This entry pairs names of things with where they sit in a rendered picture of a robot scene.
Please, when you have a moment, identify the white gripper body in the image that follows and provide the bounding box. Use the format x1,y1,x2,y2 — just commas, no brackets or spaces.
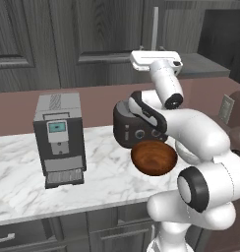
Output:
130,49,182,72

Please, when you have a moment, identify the grey coffee machine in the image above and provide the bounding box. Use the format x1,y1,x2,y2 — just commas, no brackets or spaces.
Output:
32,92,88,190

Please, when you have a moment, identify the grey base cupboard door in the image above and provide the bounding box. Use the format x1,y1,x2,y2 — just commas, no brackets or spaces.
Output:
89,221,156,252

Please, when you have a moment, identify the dark grey toaster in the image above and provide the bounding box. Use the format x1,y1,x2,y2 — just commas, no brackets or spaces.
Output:
112,99,169,151

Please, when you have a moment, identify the brown wooden bowl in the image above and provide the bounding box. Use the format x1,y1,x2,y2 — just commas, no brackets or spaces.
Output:
130,140,179,177

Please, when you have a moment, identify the grey flat shelf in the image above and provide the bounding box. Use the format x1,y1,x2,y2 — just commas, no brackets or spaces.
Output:
176,52,231,79

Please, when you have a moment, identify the silver drawer handle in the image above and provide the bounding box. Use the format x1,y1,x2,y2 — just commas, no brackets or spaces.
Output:
0,232,17,246

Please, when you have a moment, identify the grey wood cabinet door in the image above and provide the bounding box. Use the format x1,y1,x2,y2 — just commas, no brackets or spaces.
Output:
156,0,207,55
0,0,61,94
47,0,155,90

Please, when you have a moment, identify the pale cabinet door handle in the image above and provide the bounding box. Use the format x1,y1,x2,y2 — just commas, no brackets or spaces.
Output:
151,6,159,52

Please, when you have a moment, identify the grey wall socket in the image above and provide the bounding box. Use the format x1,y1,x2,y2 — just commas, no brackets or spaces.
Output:
217,94,236,122

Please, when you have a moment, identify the small grey drawer front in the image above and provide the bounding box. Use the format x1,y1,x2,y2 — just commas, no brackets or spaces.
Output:
116,202,155,227

